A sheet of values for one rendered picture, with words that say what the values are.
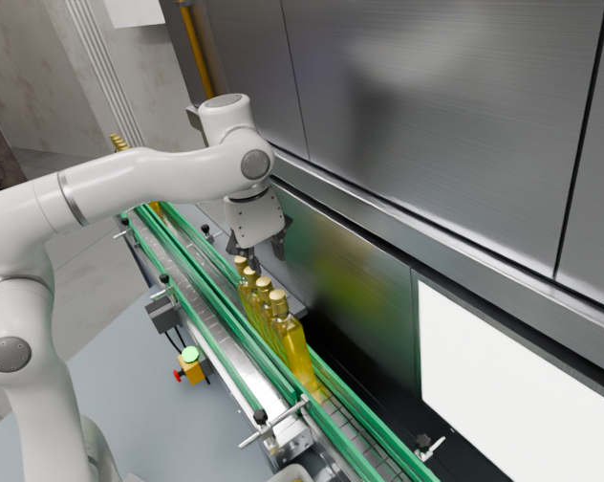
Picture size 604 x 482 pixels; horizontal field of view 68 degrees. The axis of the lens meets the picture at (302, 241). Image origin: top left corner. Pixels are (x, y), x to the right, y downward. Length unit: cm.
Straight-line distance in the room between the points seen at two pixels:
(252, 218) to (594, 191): 52
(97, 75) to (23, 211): 438
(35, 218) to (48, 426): 40
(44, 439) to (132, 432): 67
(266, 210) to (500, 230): 40
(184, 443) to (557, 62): 136
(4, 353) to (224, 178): 40
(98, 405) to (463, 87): 154
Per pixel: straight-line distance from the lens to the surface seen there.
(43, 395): 91
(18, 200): 75
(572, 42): 48
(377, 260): 78
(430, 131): 61
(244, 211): 79
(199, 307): 143
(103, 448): 117
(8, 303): 81
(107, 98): 513
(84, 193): 72
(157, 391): 169
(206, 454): 147
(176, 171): 67
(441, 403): 90
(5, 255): 77
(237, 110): 71
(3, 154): 583
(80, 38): 503
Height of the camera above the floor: 195
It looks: 35 degrees down
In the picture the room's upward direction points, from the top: 12 degrees counter-clockwise
